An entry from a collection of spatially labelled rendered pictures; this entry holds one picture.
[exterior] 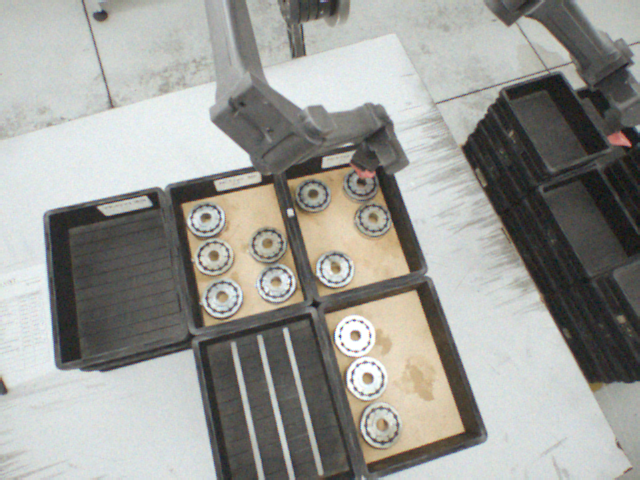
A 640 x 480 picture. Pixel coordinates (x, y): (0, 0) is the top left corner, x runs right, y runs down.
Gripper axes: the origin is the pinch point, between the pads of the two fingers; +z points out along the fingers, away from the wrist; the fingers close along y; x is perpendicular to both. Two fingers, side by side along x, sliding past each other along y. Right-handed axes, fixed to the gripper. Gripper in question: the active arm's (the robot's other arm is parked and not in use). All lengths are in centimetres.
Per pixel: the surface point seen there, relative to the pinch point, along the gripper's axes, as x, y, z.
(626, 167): -75, 92, 47
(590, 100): -53, 138, 70
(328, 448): -33, -61, 12
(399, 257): -20.6, -11.0, 12.0
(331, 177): 8.7, -3.1, 11.9
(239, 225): 19.9, -30.9, 11.5
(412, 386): -42, -37, 12
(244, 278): 9.2, -41.6, 11.5
